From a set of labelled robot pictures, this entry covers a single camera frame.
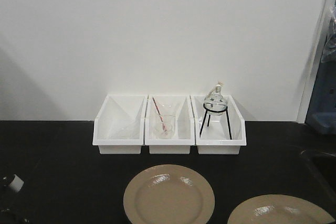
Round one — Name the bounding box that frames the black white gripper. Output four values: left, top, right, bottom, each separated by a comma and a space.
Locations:
1, 174, 29, 223

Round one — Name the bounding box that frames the beige round plate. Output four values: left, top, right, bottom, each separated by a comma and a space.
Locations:
227, 194, 335, 223
123, 164, 215, 223

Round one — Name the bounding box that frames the left white plastic bin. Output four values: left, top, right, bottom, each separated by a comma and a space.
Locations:
92, 94, 148, 155

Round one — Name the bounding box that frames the white plastic bin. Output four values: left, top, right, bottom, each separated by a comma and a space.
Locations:
92, 94, 148, 155
144, 95, 195, 155
190, 95, 247, 155

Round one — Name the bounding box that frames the clear glass beaker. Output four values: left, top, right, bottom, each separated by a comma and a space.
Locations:
154, 103, 177, 140

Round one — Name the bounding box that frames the middle white plastic bin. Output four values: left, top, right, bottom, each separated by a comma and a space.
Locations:
144, 95, 195, 155

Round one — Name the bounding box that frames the right white plastic bin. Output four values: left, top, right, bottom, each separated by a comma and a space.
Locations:
190, 95, 247, 155

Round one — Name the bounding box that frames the glass alcohol lamp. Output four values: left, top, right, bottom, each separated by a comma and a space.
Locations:
203, 82, 228, 116

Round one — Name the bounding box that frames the black lab sink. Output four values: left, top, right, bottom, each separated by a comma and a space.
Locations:
300, 150, 335, 207

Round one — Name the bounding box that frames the blue pegboard drying rack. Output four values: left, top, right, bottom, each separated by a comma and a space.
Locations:
304, 6, 336, 135

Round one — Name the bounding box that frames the clear plastic bag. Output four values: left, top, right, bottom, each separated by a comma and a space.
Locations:
321, 5, 335, 63

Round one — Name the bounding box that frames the black wire tripod stand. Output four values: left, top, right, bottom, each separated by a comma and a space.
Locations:
198, 105, 233, 140

